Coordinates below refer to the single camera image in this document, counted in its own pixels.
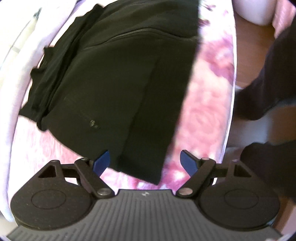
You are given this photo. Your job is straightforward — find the operator black trousers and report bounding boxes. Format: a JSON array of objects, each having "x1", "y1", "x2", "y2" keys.
[{"x1": 235, "y1": 24, "x2": 295, "y2": 199}]

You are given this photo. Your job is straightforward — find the black zip jacket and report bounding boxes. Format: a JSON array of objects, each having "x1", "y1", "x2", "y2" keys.
[{"x1": 20, "y1": 1, "x2": 199, "y2": 184}]

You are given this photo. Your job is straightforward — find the pink rose bedspread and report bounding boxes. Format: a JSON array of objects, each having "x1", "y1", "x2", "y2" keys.
[{"x1": 1, "y1": 1, "x2": 237, "y2": 221}]

